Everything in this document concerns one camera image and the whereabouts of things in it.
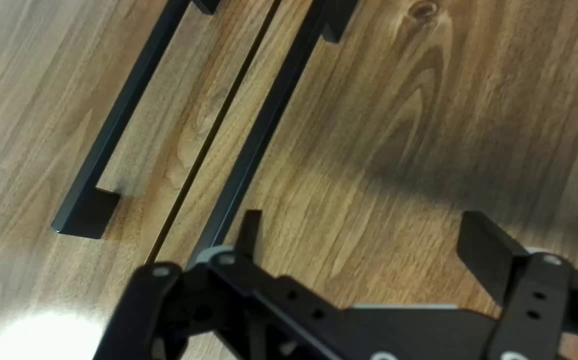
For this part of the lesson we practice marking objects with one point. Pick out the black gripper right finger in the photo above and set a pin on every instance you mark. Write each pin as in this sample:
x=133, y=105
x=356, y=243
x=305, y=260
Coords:
x=537, y=291

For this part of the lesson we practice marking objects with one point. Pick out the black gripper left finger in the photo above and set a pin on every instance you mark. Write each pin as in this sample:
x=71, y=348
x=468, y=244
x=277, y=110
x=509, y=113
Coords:
x=253, y=315

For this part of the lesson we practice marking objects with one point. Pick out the left black cabinet handle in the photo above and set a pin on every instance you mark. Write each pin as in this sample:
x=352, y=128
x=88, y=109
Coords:
x=87, y=208

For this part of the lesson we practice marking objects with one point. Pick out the black cabinet handle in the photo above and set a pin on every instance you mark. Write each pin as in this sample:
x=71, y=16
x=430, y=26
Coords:
x=87, y=208
x=324, y=20

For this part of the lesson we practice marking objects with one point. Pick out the right black cabinet handle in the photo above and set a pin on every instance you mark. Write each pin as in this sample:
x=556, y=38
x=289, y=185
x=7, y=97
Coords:
x=324, y=20

